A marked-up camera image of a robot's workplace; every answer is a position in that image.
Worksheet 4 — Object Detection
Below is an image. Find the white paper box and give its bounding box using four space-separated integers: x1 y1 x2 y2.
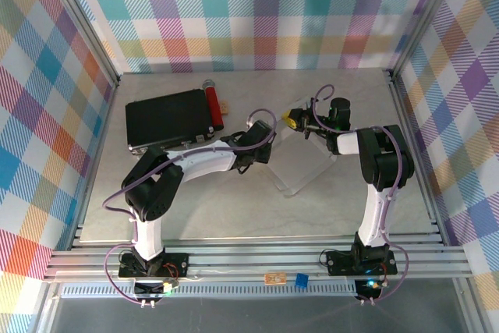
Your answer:
267 94 341 198

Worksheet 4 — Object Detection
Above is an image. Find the black hard case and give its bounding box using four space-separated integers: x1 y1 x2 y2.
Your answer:
124 88 218 154

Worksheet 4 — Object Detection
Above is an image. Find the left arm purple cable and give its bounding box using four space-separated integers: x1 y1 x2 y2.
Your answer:
101 108 278 306

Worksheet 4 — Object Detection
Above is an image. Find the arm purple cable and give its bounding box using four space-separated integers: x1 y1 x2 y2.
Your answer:
313 83 410 305
101 108 278 306

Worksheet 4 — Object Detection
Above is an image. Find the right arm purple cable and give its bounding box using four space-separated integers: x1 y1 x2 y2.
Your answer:
313 83 410 305

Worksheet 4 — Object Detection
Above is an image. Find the aluminium side rail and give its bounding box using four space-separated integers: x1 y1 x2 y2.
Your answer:
385 71 445 244

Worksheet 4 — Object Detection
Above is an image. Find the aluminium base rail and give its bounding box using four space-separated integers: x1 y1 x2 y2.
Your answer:
45 236 475 283

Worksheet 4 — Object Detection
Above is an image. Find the aluminium frame post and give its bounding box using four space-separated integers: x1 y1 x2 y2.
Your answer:
37 0 122 88
388 0 469 76

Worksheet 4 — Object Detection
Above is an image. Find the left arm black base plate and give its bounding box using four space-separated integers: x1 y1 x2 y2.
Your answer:
118 251 190 278

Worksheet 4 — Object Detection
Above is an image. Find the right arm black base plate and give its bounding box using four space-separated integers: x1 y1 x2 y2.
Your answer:
325 249 398 276

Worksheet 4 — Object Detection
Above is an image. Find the white slotted cable duct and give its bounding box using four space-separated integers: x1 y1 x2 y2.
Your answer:
60 284 359 299

